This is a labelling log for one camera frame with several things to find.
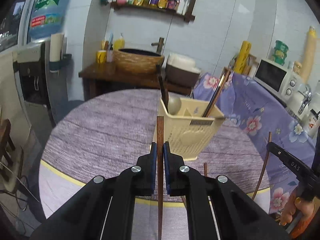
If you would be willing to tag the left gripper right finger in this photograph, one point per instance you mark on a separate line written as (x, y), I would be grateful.
(216, 207)

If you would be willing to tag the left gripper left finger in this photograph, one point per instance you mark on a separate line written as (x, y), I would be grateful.
(103, 208)

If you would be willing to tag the reddish brown chopstick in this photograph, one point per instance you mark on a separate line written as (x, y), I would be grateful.
(184, 201)
(227, 71)
(261, 175)

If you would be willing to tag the brown wooden chopstick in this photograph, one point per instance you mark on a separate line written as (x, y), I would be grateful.
(205, 167)
(160, 141)

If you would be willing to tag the dark black chopstick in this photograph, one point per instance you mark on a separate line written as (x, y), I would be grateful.
(164, 92)

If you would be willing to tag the black chopstick yellow band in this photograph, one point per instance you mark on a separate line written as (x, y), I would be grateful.
(215, 96)

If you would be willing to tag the person right hand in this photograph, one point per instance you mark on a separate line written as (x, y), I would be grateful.
(293, 205)

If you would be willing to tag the milk tea cup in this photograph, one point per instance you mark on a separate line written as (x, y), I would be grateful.
(311, 123)

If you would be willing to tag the purple floral cloth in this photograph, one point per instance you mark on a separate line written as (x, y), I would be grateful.
(254, 117)

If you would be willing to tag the cream plastic utensil holder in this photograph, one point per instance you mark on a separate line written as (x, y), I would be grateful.
(188, 132)

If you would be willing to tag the white microwave oven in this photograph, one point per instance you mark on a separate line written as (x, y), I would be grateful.
(278, 80)

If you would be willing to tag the green instant noodle cups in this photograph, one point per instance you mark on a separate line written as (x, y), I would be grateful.
(279, 52)

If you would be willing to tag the dark wooden counter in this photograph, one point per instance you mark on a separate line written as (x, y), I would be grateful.
(104, 78)

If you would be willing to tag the stack of paper cups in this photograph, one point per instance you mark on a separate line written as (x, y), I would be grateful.
(309, 54)

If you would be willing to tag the white brown rice cooker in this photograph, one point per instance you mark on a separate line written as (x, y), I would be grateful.
(181, 70)

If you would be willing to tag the yellow roll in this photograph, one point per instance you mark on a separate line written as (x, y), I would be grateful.
(242, 57)

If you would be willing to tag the woven basket sink basin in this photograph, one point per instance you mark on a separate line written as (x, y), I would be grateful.
(137, 61)

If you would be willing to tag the water dispenser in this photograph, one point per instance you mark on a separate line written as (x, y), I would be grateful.
(43, 83)

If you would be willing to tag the yellow mug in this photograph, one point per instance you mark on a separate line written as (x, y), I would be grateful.
(101, 56)

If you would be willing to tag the yellow soap bottle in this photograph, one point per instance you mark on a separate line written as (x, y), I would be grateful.
(119, 43)

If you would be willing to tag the wooden faucet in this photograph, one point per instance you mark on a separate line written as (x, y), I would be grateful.
(159, 45)

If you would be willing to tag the blue water jug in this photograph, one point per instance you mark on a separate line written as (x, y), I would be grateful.
(47, 18)

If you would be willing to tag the dark soy sauce bottle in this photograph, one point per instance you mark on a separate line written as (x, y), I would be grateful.
(172, 5)

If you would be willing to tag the white kettle chrome handle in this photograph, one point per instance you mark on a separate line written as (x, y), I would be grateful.
(298, 103)

